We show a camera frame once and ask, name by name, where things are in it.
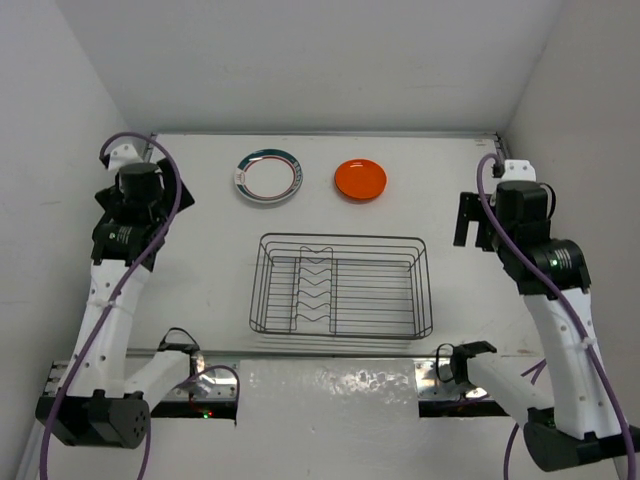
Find orange plastic plate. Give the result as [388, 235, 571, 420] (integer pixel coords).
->
[334, 158, 388, 201]

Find white plate teal red rim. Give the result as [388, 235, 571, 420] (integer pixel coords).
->
[233, 148, 304, 204]

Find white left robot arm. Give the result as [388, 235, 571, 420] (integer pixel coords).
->
[36, 145, 197, 449]

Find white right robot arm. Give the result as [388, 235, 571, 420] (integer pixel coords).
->
[438, 154, 639, 479]

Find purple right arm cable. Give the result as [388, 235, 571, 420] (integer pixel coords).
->
[474, 153, 636, 480]

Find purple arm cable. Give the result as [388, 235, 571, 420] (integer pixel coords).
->
[38, 131, 240, 480]
[474, 153, 636, 480]

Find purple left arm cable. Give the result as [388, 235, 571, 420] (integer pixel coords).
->
[38, 131, 240, 480]

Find grey wire dish rack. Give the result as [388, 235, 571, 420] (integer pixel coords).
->
[249, 233, 433, 341]

